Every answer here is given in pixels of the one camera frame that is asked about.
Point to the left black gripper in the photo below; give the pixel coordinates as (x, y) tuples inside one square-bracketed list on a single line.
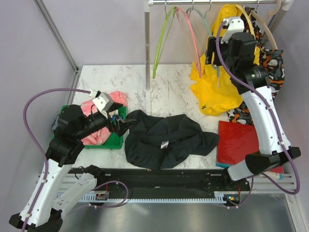
[(121, 123)]

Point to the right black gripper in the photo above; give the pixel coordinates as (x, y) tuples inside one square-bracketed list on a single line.
[(212, 46)]

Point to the pale teal hanger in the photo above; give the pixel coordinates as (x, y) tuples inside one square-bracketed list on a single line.
[(203, 17)]

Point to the dark navy shorts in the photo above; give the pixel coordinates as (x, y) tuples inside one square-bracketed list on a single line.
[(158, 143)]

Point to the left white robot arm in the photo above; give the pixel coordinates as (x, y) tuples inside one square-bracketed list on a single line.
[(45, 212)]

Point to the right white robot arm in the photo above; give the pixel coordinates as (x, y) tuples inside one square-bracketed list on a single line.
[(253, 84)]

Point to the cream hanger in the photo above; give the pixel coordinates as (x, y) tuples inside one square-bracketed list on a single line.
[(247, 21)]

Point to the pink hanger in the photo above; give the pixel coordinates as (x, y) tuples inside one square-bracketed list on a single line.
[(193, 38)]

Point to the green hanger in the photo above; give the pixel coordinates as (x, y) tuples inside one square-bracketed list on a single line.
[(163, 38)]

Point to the yellow shorts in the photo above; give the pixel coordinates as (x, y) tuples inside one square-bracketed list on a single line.
[(215, 95)]

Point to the beige hanger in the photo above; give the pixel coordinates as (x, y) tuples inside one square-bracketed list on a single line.
[(266, 29)]

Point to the camouflage patterned shorts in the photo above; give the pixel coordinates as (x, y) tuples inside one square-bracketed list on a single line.
[(272, 61)]

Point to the green plastic tray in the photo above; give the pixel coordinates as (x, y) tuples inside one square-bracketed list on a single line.
[(116, 140)]

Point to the pink garment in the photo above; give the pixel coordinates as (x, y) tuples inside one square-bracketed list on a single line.
[(101, 137)]

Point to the dark patterned garment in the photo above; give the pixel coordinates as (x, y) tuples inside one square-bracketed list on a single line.
[(55, 128)]

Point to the metal clothes rack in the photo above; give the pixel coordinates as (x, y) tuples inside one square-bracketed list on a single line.
[(273, 18)]

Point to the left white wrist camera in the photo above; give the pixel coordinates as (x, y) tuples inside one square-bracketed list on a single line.
[(101, 100)]

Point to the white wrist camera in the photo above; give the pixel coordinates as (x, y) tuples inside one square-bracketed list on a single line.
[(101, 100), (232, 25)]

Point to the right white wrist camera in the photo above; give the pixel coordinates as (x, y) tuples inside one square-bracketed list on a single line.
[(232, 25)]

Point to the white cable duct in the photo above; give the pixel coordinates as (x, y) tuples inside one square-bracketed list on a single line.
[(116, 198)]

